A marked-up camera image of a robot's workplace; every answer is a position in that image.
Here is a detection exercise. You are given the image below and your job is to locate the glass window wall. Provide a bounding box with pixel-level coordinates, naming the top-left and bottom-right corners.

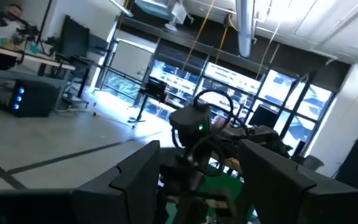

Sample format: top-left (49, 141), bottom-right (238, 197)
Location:
top-left (96, 37), bottom-right (337, 156)

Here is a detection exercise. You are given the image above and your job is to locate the person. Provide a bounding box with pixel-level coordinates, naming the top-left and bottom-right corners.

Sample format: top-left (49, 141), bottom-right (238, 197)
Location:
top-left (0, 2), bottom-right (24, 70)

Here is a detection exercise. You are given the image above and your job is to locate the yellow hanging cord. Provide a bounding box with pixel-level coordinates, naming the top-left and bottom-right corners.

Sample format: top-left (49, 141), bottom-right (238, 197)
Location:
top-left (181, 0), bottom-right (216, 73)
top-left (215, 14), bottom-right (239, 65)

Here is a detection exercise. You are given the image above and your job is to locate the white desk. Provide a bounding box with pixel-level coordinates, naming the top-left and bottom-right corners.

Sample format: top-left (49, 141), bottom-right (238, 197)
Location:
top-left (0, 39), bottom-right (76, 77)

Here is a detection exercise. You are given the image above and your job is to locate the black computer tower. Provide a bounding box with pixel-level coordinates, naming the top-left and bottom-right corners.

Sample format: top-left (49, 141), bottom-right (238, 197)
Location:
top-left (7, 78), bottom-right (65, 118)

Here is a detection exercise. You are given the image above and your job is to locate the green floor mat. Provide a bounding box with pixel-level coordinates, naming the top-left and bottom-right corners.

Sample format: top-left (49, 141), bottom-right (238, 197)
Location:
top-left (203, 167), bottom-right (246, 218)

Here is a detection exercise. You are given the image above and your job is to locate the small black monitor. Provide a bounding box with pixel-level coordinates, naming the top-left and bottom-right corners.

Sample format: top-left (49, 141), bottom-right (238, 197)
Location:
top-left (249, 104), bottom-right (280, 129)

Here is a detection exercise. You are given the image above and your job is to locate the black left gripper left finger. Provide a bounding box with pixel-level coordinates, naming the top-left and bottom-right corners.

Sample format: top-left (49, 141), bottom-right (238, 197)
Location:
top-left (71, 140), bottom-right (162, 224)

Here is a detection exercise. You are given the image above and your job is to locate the grey waste bin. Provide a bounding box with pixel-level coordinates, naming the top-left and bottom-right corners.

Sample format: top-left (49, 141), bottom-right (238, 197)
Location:
top-left (302, 154), bottom-right (325, 171)

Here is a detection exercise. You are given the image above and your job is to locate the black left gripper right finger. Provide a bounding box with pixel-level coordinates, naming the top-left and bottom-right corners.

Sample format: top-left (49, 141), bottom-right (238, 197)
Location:
top-left (238, 139), bottom-right (318, 224)

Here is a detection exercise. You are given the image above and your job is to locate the black desk stand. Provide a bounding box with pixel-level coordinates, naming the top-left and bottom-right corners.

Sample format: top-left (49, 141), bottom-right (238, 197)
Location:
top-left (128, 76), bottom-right (169, 124)

